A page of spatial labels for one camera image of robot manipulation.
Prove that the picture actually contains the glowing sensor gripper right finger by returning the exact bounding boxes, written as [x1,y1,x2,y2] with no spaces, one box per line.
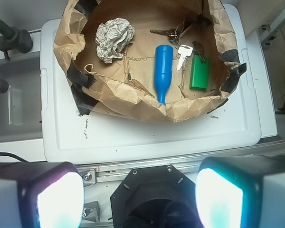
[195,155,285,228]

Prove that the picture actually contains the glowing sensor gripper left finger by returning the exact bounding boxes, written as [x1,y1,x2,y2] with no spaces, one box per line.
[0,161,84,228]

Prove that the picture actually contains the white plastic bin lid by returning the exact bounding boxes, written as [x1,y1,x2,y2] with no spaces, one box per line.
[39,3,262,165]

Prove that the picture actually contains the green rectangular block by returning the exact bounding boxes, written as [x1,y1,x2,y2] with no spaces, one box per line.
[189,55,210,90]

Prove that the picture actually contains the blue plastic bottle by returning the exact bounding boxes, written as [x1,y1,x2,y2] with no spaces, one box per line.
[154,45,173,105]

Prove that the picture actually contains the brown paper bag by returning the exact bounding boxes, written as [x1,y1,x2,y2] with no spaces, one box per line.
[54,0,247,123]

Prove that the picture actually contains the silver key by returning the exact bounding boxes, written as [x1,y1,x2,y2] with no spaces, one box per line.
[176,45,193,71]

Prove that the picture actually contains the crumpled white paper ball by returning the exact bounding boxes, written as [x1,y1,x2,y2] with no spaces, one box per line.
[95,18,135,64]

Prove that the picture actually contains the aluminium extrusion rail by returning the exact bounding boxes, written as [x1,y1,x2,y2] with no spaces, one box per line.
[77,139,285,185]

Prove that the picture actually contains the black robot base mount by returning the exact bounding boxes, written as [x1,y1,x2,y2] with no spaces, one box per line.
[110,165,203,228]

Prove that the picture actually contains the dark keys on ring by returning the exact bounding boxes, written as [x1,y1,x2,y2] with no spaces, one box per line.
[150,18,206,63]

